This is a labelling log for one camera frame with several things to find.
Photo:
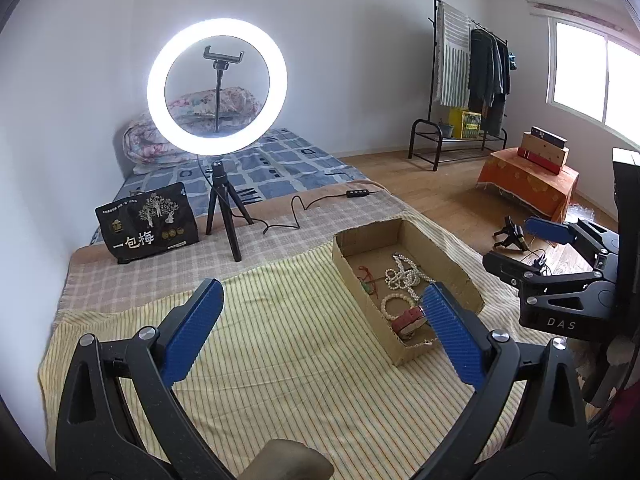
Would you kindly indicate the black phone holder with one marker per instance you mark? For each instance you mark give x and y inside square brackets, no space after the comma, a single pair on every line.
[218,85]

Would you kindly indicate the dark hanging clothes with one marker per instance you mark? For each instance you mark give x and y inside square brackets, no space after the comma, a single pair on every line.
[487,75]

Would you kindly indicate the red wristband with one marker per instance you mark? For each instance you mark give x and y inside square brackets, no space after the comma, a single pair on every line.
[407,322]

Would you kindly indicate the black printed snack bag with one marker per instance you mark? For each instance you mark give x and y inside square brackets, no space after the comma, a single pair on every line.
[145,230]

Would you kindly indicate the yellow box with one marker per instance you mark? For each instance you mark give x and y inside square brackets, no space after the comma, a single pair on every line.
[465,125]

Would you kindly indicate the tan and red box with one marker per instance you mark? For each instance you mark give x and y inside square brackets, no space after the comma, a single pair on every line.
[542,152]

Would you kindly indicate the window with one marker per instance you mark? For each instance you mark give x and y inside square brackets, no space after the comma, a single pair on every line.
[580,75]

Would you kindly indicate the blue patterned bedsheet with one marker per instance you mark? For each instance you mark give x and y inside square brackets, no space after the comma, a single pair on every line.
[280,165]

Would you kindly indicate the white striped towel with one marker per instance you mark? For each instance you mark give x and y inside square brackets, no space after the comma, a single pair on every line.
[452,60]

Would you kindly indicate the orange cloth covered table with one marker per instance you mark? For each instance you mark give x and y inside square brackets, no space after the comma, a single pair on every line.
[525,180]

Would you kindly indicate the beige plaid bedsheet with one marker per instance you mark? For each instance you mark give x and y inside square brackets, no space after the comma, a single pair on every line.
[100,275]

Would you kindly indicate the small black floor tripod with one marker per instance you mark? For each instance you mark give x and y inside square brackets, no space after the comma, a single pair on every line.
[512,235]

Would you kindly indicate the small grey pot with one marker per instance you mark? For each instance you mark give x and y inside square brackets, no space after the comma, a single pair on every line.
[446,130]

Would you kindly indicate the pink clothing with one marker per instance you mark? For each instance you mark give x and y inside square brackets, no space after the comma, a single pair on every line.
[625,410]

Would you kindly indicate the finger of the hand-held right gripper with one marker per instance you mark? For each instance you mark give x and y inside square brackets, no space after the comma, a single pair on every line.
[510,270]
[550,231]

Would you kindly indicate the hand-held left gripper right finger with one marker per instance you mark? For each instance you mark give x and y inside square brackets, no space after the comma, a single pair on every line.
[452,335]

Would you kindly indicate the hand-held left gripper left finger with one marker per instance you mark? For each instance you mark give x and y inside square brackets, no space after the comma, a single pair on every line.
[195,330]

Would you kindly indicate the black clothes rack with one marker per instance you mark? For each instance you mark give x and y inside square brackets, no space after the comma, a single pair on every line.
[422,122]

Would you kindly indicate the cardboard box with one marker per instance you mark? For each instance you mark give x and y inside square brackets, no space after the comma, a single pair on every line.
[440,255]

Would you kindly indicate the floral folded quilt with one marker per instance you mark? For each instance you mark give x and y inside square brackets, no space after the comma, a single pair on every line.
[140,145]

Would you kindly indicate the yellow striped blanket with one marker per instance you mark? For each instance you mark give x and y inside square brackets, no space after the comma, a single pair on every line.
[280,340]

